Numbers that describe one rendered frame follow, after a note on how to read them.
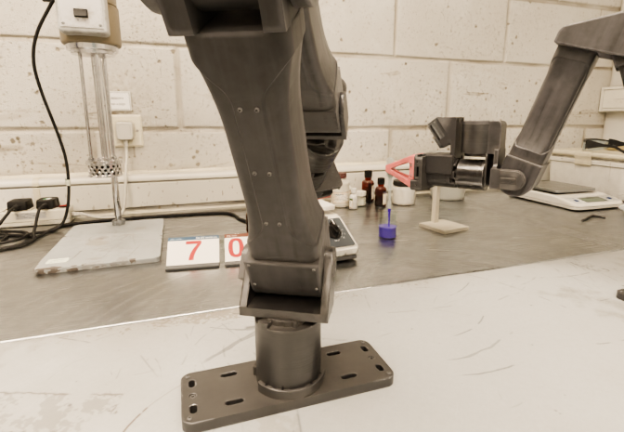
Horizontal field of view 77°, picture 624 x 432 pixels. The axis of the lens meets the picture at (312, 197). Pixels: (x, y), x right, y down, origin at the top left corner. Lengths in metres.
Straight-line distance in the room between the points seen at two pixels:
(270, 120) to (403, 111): 1.16
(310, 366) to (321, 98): 0.25
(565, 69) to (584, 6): 1.23
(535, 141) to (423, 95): 0.75
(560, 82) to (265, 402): 0.62
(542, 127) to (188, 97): 0.88
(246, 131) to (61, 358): 0.36
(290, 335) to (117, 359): 0.22
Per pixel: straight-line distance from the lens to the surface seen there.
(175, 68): 1.20
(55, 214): 1.15
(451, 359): 0.49
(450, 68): 1.52
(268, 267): 0.35
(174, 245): 0.76
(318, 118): 0.43
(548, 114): 0.75
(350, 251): 0.73
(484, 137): 0.77
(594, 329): 0.62
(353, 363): 0.44
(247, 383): 0.42
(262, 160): 0.27
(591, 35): 0.73
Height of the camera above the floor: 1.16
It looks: 11 degrees down
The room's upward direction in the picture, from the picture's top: straight up
